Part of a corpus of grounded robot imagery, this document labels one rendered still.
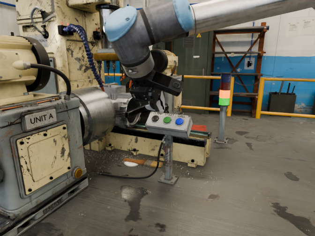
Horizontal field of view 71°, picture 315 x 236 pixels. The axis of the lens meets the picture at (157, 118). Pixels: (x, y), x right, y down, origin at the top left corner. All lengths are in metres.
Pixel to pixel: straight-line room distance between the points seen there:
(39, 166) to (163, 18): 0.55
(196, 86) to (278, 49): 2.57
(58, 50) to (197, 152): 0.86
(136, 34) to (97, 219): 0.57
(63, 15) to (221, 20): 0.84
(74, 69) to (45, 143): 0.67
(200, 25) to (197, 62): 3.53
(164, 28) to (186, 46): 3.73
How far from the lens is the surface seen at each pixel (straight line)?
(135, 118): 1.29
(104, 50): 1.22
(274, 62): 6.14
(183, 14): 0.58
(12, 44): 0.79
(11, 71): 0.72
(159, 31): 0.57
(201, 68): 4.24
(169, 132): 0.85
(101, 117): 0.97
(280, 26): 6.18
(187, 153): 1.09
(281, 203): 0.94
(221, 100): 1.33
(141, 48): 0.59
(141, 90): 0.70
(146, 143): 1.16
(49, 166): 0.78
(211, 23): 0.74
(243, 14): 0.77
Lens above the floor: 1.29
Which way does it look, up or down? 15 degrees down
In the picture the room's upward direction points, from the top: straight up
